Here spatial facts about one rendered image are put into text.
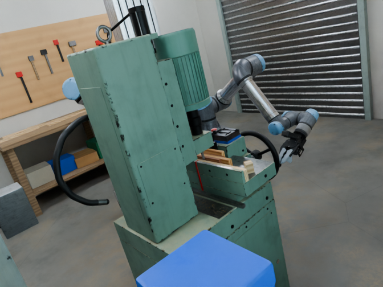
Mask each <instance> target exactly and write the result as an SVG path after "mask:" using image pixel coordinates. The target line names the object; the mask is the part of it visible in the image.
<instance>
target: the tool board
mask: <svg viewBox="0 0 383 287"><path fill-rule="evenodd" d="M99 25H106V26H108V27H109V28H110V29H111V25H110V22H109V19H108V15H107V13H105V14H100V15H94V16H90V17H85V18H79V19H73V20H67V21H64V22H58V23H52V24H46V25H42V26H37V27H31V28H26V29H21V30H16V31H10V32H4V33H1V34H0V119H3V118H6V117H9V116H12V115H15V114H18V113H21V112H25V111H27V110H30V109H34V108H37V107H39V106H42V105H46V104H49V103H53V102H55V101H58V100H61V99H65V98H66V96H65V95H64V94H63V91H62V86H63V83H64V82H65V81H66V80H67V79H69V78H71V77H74V76H73V73H72V70H71V67H70V64H69V62H68V59H67V55H69V54H73V53H76V52H79V51H83V50H87V49H90V48H94V47H98V46H102V45H105V44H104V43H102V42H100V41H99V40H98V39H97V37H96V29H97V27H98V26H99ZM107 32H108V31H107V30H106V29H104V28H102V29H101V30H100V31H99V35H100V37H101V38H102V39H107Z"/></svg>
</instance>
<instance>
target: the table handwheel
mask: <svg viewBox="0 0 383 287"><path fill-rule="evenodd" d="M241 136H244V137H245V136H254V137H256V138H258V139H260V140H261V141H263V142H264V143H265V144H266V145H267V147H268V149H266V150H264V151H261V152H260V151H259V150H253V151H251V150H249V149H248V148H246V149H247V152H248V153H250V154H251V158H254V159H262V154H264V153H267V152H269V151H270V152H271V154H272V156H273V159H274V162H275V168H276V174H277V173H278V171H279V166H280V161H279V156H278V152H277V151H276V149H275V146H274V145H273V144H272V142H271V141H270V140H269V139H268V138H267V137H266V136H264V135H263V134H261V133H259V132H256V131H253V130H245V131H243V132H241ZM275 176H276V175H275ZM275 176H273V177H272V178H271V179H273V178H274V177H275ZM271 179H269V180H271Z"/></svg>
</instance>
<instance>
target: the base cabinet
mask: <svg viewBox="0 0 383 287"><path fill-rule="evenodd" d="M226 240H228V241H230V242H232V243H234V244H236V245H238V246H240V247H242V248H244V249H246V250H248V251H251V252H253V253H255V254H257V255H259V256H261V257H263V258H265V259H267V260H269V261H270V262H271V263H272V264H273V267H274V273H275V278H276V282H275V287H290V284H289V280H288V274H287V268H286V262H285V258H284V252H283V246H282V240H281V235H280V229H279V223H278V217H277V213H276V207H275V201H274V199H272V200H271V201H270V202H268V203H267V204H266V205H265V206H264V207H263V208H261V209H260V210H259V211H258V212H257V213H256V214H254V215H253V216H252V217H251V218H249V220H247V221H246V222H245V223H243V224H242V225H241V226H240V227H239V228H238V229H236V230H235V231H234V232H233V233H232V234H231V235H230V236H228V237H227V238H226ZM120 241H121V244H122V246H123V249H124V252H125V255H126V257H127V260H128V262H129V266H130V268H131V271H132V273H133V276H134V278H135V281H136V278H137V277H138V276H140V275H141V274H143V273H144V272H145V271H147V270H148V269H149V268H151V267H152V266H154V265H155V264H157V262H156V261H154V260H153V259H151V258H150V257H148V256H147V255H145V254H143V253H142V252H140V251H139V250H138V249H136V248H134V247H133V246H131V245H130V244H128V243H126V242H125V241H124V240H122V239H120Z"/></svg>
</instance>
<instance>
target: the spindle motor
mask: <svg viewBox="0 0 383 287"><path fill-rule="evenodd" d="M153 41H154V45H155V48H156V53H155V54H156V59H157V60H161V59H168V58H172V59H173V64H174V68H175V71H176V75H177V80H178V84H179V87H180V91H181V95H182V99H183V102H184V107H185V111H186V112H191V111H194V110H197V109H200V108H203V107H204V106H206V105H208V104H209V103H210V102H211V100H210V96H209V91H208V88H207V83H206V78H205V73H204V70H203V65H202V60H201V56H200V52H199V47H198V43H197V38H196V34H195V30H194V28H187V29H184V30H179V31H175V32H171V33H168V34H164V35H160V36H158V38H155V39H153Z"/></svg>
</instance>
